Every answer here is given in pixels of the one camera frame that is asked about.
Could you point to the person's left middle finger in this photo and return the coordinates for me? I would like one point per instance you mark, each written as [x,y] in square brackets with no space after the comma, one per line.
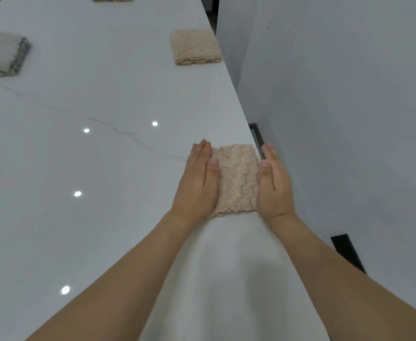
[193,156]

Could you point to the person's left forearm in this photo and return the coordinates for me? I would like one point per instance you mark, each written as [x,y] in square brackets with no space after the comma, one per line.
[122,280]

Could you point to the beige textured towel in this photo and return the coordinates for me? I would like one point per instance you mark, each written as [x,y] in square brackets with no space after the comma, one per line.
[195,46]
[238,181]

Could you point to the person's left hand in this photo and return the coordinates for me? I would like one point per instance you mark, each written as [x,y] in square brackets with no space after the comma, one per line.
[193,189]

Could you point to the person's left thumb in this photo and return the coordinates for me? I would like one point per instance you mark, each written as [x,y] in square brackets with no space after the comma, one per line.
[213,172]

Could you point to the white towel with grey trim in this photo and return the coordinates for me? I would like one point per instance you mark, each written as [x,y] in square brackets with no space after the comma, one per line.
[0,53]

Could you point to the person's right hand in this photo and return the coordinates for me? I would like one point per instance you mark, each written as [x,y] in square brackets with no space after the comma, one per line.
[277,195]

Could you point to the person's right thumb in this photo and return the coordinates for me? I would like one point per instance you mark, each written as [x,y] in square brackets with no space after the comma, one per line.
[264,173]

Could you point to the person's right forearm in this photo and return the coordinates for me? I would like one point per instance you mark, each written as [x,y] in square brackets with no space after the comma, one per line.
[339,284]

